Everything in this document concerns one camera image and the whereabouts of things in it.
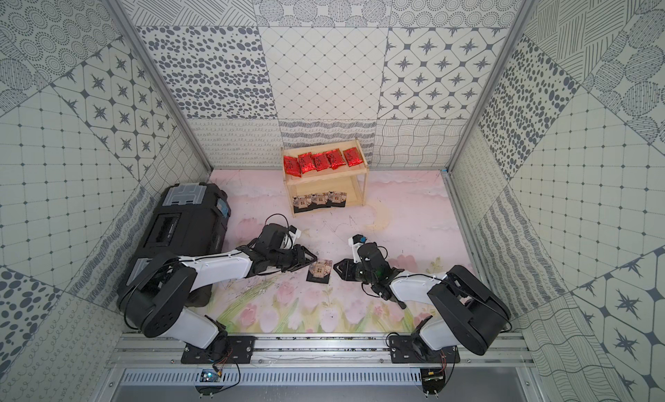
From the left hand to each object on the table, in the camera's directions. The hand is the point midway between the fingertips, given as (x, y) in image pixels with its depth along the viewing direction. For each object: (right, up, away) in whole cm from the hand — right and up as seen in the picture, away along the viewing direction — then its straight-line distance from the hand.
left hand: (316, 255), depth 86 cm
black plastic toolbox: (-41, +13, -4) cm, 44 cm away
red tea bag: (-9, +31, +4) cm, 33 cm away
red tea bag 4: (+6, +34, +6) cm, 35 cm away
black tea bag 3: (+7, +19, +21) cm, 29 cm away
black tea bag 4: (+1, -6, +3) cm, 7 cm away
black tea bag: (-8, +17, +19) cm, 27 cm away
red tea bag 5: (+13, +35, +6) cm, 37 cm away
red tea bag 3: (+1, +33, +6) cm, 34 cm away
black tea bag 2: (-1, +18, +21) cm, 28 cm away
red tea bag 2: (-4, +32, +4) cm, 33 cm away
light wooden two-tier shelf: (+13, +27, +29) cm, 42 cm away
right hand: (+7, -5, +1) cm, 9 cm away
